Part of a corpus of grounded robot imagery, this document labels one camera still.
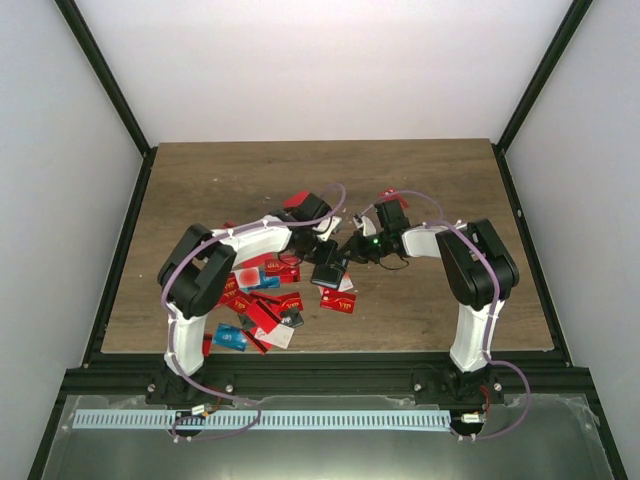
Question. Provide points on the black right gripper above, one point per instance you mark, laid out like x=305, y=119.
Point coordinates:
x=356, y=250

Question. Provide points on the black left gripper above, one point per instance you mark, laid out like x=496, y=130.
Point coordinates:
x=326, y=256

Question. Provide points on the black card holder wallet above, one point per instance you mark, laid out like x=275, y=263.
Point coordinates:
x=330, y=265

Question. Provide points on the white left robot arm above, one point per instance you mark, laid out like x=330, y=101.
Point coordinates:
x=194, y=275

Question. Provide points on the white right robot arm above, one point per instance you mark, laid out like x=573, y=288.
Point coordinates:
x=480, y=271

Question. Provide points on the red striped card top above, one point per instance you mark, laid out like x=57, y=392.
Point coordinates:
x=296, y=200

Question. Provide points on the lone red VIP card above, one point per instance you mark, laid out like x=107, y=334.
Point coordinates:
x=388, y=193

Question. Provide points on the red VIP card centre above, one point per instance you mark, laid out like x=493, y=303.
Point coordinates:
x=342, y=302

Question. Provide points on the white red circle card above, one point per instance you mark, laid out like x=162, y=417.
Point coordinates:
x=248, y=278

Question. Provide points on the white card front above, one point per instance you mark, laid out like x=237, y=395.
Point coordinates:
x=280, y=336

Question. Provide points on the blue card front left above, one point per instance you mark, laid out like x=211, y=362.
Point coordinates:
x=230, y=337

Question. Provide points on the black frame post left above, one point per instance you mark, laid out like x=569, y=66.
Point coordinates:
x=81, y=31

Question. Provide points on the black frame post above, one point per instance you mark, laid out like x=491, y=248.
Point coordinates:
x=560, y=41
x=81, y=31

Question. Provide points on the black front frame rail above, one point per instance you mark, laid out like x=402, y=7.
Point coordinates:
x=427, y=377

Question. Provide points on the light blue slotted cable duct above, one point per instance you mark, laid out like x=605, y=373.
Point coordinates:
x=274, y=420

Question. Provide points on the black frame post right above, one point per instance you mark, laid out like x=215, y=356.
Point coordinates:
x=560, y=41

